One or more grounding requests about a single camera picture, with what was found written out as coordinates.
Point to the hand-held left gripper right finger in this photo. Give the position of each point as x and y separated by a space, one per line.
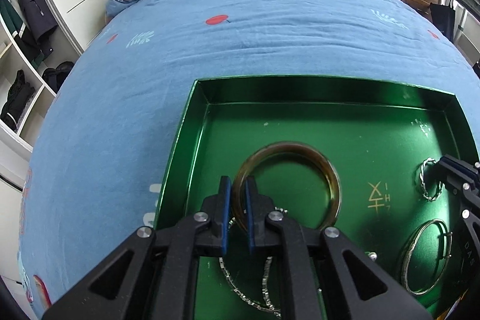
249 218

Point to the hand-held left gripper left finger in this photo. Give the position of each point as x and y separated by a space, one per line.
224 218

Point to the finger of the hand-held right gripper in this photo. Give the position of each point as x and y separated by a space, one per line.
452 175
463 163

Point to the amber bangle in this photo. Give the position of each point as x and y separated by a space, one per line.
334 188

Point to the green tray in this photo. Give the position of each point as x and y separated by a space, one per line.
300 125

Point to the thin silver bangle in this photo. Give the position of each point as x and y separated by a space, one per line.
406 257

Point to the small silver trinket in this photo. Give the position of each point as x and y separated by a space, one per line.
372 255

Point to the black bag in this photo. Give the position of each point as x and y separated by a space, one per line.
442 20

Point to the black backpack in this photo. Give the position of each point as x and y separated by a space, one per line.
56 76

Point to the black folded clothes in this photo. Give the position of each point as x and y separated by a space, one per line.
17 98

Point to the dark hanging jacket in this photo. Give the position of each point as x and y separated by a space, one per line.
33 5

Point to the green and white garment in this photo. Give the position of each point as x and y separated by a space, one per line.
9 12

